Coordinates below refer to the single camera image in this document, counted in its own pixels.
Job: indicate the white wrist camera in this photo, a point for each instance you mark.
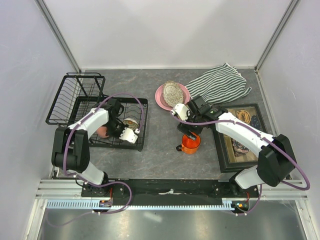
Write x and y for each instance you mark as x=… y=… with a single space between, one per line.
x=180 y=111
x=129 y=135

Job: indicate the pink plate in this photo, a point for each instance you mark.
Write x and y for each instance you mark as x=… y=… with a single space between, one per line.
x=160 y=99

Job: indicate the blue rolled tie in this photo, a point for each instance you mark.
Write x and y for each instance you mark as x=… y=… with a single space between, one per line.
x=255 y=123

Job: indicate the black wire dish rack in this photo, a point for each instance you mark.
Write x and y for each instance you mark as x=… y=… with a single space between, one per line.
x=78 y=93

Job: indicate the speckled grey plate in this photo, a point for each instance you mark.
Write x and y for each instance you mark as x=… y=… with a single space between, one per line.
x=172 y=93

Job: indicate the patterned small bowl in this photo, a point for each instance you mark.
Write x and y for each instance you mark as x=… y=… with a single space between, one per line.
x=131 y=123

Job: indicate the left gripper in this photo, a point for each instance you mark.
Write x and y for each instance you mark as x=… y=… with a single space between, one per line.
x=123 y=126

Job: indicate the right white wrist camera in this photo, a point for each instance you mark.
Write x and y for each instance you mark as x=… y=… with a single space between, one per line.
x=180 y=111

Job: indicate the orange mug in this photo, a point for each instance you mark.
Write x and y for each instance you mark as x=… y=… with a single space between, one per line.
x=188 y=145

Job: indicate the pink mug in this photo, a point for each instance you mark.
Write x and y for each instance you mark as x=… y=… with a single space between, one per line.
x=102 y=132

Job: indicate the tan rolled tie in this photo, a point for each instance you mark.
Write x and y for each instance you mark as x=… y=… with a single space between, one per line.
x=244 y=116

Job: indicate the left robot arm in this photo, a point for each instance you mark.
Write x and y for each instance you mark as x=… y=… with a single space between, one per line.
x=71 y=150

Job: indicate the striped towel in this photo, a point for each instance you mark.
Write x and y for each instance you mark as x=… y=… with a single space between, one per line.
x=219 y=85

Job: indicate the floral rolled tie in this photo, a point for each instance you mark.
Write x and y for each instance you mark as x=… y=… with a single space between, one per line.
x=239 y=149

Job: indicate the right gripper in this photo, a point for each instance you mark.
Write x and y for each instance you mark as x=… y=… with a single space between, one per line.
x=184 y=128

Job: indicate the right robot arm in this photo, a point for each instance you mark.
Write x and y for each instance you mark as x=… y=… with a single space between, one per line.
x=275 y=155

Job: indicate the white cable duct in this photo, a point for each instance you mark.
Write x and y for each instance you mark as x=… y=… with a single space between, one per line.
x=90 y=204

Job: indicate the black glass-lid display box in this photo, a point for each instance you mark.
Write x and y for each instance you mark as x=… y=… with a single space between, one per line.
x=227 y=161

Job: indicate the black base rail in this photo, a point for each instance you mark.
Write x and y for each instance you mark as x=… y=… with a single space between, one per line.
x=170 y=192

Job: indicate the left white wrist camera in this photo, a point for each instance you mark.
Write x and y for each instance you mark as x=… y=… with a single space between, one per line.
x=129 y=135

